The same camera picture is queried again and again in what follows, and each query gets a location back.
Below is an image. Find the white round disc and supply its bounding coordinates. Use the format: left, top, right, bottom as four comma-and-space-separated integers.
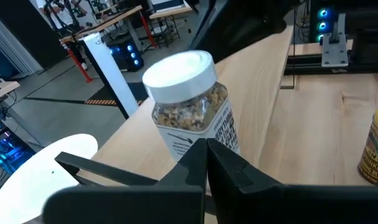
0, 133, 99, 224

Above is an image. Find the white-lid bagel seasoning jar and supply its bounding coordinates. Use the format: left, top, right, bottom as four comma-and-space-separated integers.
141, 49, 241, 163

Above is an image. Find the yellow-lid brown spice jar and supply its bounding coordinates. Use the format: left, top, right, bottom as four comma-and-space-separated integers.
356, 104, 378, 187

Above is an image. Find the black mat with orange stripes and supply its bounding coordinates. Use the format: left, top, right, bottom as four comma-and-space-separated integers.
85, 81, 150, 106

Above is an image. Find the person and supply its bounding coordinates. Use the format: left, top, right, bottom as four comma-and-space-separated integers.
36, 0, 90, 71

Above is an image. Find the white and black pillar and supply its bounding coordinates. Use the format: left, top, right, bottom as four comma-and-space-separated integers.
78, 32, 140, 120

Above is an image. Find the wooden table with black legs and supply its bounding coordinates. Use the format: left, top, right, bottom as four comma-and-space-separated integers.
148, 2, 195, 49

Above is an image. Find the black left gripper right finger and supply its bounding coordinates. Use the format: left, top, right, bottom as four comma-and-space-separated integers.
207, 138, 378, 224

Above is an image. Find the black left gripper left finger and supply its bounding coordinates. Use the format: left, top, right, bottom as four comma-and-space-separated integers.
42, 138, 208, 224

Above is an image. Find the wooden table with red legs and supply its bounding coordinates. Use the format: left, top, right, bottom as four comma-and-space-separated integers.
60, 4, 157, 83

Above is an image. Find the grey metal mount plate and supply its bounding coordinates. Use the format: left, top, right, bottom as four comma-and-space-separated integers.
320, 12, 349, 68

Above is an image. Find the wooden desk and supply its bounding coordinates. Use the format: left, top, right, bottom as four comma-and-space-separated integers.
0, 79, 21, 105

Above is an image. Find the computer case with lit fans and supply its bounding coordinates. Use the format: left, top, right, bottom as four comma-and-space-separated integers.
107, 39, 145, 73
310, 6, 338, 44
0, 118, 37, 175

